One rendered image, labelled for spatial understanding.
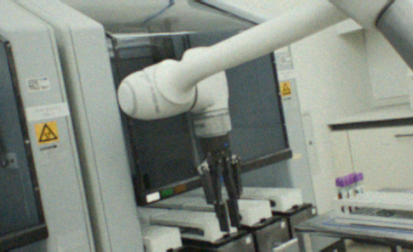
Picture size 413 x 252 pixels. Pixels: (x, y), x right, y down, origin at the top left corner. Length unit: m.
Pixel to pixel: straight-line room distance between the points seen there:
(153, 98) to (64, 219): 0.37
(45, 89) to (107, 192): 0.29
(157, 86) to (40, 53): 0.32
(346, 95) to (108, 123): 2.91
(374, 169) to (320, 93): 0.64
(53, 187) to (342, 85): 3.05
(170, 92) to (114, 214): 0.40
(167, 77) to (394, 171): 2.71
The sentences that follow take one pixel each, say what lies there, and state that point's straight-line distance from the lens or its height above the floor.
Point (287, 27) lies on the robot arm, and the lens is 1.04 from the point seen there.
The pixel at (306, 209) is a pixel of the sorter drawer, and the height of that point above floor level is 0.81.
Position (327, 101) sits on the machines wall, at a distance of 3.88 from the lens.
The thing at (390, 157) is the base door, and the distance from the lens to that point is 3.64.
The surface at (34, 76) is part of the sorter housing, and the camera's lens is 1.27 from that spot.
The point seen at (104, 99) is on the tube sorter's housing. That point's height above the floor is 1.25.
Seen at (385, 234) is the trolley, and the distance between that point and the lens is 1.34.
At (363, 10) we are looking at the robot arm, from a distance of 0.75.
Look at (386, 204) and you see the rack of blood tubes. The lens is 1.37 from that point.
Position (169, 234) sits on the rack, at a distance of 1.47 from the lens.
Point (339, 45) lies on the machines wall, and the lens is 4.08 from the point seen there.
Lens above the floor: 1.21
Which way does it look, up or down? 3 degrees down
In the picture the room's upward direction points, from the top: 10 degrees counter-clockwise
